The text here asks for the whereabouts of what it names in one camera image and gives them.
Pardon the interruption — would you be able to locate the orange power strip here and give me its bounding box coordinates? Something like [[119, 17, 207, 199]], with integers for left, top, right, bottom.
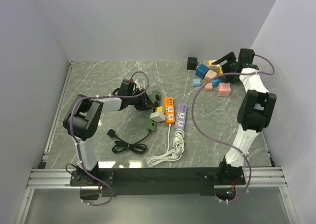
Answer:
[[164, 97, 175, 125]]

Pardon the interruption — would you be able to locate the green power strip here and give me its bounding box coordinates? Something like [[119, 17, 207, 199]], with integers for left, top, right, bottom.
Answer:
[[145, 90, 161, 132]]

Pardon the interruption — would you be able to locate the dark blue plug cube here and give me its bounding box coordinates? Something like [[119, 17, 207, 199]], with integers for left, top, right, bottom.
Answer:
[[195, 64, 209, 79]]

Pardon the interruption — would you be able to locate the white coiled cable purple strip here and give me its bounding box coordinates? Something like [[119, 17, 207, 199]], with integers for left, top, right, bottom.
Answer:
[[172, 128, 185, 159]]

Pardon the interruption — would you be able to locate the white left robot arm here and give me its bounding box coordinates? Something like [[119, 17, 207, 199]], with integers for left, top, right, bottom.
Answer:
[[63, 79, 160, 186]]

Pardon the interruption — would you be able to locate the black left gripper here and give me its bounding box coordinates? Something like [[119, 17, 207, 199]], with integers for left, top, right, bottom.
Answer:
[[128, 88, 156, 111]]

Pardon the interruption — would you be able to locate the black power cable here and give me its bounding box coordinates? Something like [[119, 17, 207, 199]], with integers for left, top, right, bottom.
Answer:
[[107, 129, 152, 155]]

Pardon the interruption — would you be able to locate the black plug cube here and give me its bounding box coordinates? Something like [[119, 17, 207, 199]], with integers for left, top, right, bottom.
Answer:
[[187, 57, 198, 71]]

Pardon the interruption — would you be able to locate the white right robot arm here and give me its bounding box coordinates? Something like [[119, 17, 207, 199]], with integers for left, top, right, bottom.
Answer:
[[215, 48, 277, 185]]

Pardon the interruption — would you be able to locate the aluminium rail frame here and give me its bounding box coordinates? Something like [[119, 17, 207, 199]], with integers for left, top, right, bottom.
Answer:
[[16, 61, 295, 224]]

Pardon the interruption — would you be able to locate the white plug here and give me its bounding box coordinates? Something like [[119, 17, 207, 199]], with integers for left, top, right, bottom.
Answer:
[[150, 112, 165, 123]]

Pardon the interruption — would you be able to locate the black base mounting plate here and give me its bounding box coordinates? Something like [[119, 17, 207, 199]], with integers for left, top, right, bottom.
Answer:
[[70, 167, 246, 197]]

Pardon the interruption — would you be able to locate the purple power strip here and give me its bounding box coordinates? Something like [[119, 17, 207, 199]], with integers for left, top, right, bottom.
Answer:
[[175, 103, 188, 130]]

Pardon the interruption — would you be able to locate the yellow plug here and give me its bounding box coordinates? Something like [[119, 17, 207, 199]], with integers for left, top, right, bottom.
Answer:
[[156, 106, 165, 114], [208, 60, 220, 67]]

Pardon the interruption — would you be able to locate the teal plug cube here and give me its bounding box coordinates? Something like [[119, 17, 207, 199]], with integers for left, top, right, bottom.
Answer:
[[212, 79, 222, 88]]

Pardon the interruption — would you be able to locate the beige pink plug cube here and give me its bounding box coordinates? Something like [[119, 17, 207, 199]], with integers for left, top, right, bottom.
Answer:
[[204, 70, 217, 81]]

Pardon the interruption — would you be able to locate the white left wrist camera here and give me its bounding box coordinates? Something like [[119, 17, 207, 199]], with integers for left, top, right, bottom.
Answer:
[[131, 78, 145, 89]]

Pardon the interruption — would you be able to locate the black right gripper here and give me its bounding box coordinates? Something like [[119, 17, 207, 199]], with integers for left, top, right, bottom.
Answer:
[[210, 52, 238, 84]]

